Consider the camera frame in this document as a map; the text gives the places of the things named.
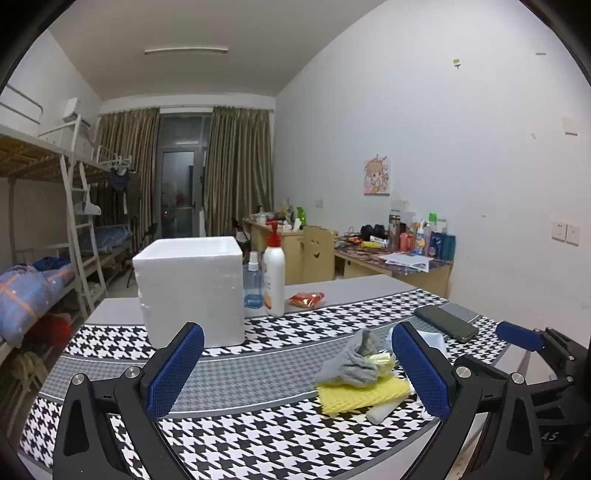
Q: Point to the white bottle with blue label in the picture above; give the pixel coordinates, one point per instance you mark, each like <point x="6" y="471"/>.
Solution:
<point x="419" y="241"/>

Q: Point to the black smartphone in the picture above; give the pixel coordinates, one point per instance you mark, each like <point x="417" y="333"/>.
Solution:
<point x="445" y="323"/>

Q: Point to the wooden chair with smiley cutout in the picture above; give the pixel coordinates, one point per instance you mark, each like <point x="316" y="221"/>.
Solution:
<point x="317" y="258"/>

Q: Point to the white printed papers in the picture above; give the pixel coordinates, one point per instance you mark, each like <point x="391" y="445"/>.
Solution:
<point x="408" y="261"/>

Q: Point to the white air conditioner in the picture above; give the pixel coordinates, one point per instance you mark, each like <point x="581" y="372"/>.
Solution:
<point x="72" y="110"/>

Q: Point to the small wooden desk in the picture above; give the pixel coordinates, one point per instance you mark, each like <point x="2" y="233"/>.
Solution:
<point x="291" y="254"/>

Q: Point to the houndstooth table mat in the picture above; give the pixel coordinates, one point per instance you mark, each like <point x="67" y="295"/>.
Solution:
<point x="258" y="438"/>

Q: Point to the ceiling light tube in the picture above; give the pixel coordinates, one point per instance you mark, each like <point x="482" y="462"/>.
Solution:
<point x="184" y="50"/>

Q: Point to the red snack packet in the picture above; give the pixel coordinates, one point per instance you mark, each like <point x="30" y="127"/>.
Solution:
<point x="307" y="300"/>

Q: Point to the brown curtain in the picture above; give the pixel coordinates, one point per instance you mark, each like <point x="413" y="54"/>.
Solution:
<point x="129" y="152"/>
<point x="240" y="170"/>

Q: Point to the dark blue bedding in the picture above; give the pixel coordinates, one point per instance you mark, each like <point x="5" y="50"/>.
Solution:
<point x="111" y="237"/>

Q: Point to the red cup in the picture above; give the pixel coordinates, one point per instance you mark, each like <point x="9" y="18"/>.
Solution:
<point x="407" y="242"/>

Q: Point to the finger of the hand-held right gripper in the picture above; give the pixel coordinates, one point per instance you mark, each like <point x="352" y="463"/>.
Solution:
<point x="519" y="334"/>
<point x="489" y="364"/>

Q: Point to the white wall switch plate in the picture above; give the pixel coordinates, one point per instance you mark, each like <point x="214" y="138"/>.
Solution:
<point x="569" y="125"/>

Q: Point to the green bottle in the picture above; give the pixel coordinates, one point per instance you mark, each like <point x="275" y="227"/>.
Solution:
<point x="301" y="217"/>

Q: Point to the white wall sockets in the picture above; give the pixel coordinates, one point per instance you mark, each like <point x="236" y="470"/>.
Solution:
<point x="565" y="232"/>

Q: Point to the glass balcony door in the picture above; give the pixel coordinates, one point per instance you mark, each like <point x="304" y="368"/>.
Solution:
<point x="180" y="184"/>

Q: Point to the grey sock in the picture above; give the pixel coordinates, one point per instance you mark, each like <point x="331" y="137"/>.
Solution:
<point x="346" y="367"/>

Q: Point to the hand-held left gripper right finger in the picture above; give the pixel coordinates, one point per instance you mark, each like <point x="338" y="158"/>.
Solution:
<point x="425" y="374"/>

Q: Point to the hanging dark clothes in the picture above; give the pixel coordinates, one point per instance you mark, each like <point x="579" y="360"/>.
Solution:
<point x="119" y="180"/>

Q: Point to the blue plaid quilt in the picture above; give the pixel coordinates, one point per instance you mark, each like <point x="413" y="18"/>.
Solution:
<point x="27" y="295"/>

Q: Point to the white bunk bed ladder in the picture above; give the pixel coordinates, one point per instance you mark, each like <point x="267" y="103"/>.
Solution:
<point x="81" y="230"/>

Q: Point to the white foam sheet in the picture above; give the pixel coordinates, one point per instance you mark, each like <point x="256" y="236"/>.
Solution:
<point x="436" y="344"/>

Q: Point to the green tissue packet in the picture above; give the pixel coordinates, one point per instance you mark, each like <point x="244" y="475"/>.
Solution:
<point x="382" y="361"/>

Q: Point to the yellow foam net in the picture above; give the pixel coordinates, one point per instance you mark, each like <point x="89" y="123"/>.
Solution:
<point x="351" y="397"/>

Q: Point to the blue spray bottle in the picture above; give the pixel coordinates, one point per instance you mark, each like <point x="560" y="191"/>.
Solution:
<point x="253" y="295"/>

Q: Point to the dark thermos flask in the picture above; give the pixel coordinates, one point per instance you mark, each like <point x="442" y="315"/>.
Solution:
<point x="394" y="230"/>

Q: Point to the wooden desk with patterned cover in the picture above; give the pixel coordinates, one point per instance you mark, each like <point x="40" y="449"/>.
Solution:
<point x="415" y="281"/>

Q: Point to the blue box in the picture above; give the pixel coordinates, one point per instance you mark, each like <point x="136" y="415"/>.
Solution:
<point x="445" y="247"/>

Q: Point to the black pouch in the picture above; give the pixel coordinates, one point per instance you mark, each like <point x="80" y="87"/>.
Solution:
<point x="374" y="231"/>

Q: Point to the cartoon wall poster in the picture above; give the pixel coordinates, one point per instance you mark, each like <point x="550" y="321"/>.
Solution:
<point x="377" y="175"/>

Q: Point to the yellow tube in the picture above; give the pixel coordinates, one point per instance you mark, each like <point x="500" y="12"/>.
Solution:
<point x="371" y="244"/>

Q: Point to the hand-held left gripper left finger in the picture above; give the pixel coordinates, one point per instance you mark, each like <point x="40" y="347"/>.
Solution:
<point x="178" y="369"/>

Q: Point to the white lotion pump bottle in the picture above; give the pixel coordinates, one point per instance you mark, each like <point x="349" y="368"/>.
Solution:
<point x="274" y="277"/>

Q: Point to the white foam box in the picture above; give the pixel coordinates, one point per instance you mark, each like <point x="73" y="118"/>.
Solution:
<point x="184" y="286"/>

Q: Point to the white metal bunk bed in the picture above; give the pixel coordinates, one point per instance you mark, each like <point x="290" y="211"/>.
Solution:
<point x="27" y="152"/>

